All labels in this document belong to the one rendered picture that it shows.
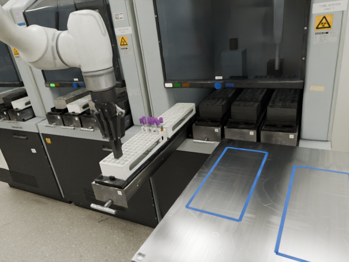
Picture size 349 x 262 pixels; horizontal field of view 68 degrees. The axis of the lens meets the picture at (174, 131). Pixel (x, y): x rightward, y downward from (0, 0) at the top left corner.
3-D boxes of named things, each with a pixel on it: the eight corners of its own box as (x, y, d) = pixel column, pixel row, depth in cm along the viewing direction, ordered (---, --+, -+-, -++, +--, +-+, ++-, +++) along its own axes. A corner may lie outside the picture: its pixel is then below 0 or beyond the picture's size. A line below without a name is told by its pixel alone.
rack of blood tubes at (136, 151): (148, 140, 112) (145, 127, 110) (168, 142, 108) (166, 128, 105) (102, 178, 89) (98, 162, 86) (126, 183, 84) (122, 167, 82)
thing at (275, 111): (296, 120, 108) (297, 106, 105) (295, 122, 106) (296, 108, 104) (267, 118, 113) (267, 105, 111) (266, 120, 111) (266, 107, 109)
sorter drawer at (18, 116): (80, 92, 241) (77, 82, 237) (91, 92, 235) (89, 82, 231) (5, 123, 183) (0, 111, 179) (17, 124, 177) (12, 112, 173)
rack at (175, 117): (178, 114, 137) (177, 102, 135) (196, 114, 133) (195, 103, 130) (149, 138, 114) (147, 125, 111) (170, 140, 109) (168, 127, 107)
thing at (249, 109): (257, 118, 115) (258, 105, 112) (257, 120, 113) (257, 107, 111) (231, 116, 120) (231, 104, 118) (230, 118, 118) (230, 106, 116)
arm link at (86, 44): (122, 63, 78) (86, 66, 83) (110, 7, 72) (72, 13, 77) (102, 71, 69) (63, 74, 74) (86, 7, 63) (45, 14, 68)
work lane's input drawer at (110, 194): (179, 122, 144) (177, 107, 140) (203, 124, 138) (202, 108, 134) (86, 208, 86) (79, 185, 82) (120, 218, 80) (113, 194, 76)
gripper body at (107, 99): (120, 84, 79) (126, 113, 83) (99, 84, 83) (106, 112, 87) (104, 91, 73) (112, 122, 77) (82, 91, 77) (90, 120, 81)
